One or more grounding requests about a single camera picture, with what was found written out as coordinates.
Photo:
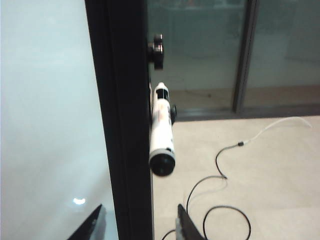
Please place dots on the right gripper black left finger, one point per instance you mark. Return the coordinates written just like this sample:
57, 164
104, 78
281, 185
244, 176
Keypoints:
92, 227

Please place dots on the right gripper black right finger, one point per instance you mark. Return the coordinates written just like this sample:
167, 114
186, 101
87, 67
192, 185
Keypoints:
186, 227

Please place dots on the white whiteboard marker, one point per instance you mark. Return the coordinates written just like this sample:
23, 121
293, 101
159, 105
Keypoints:
161, 130

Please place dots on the white glass whiteboard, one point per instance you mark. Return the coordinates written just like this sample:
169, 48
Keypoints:
50, 100

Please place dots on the black star knob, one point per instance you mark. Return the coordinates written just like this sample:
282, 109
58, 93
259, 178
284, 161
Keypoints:
156, 50

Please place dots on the black whiteboard frame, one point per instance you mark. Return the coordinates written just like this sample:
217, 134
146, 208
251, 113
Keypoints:
122, 112

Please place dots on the glass partition frame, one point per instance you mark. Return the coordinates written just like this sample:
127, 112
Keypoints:
243, 62

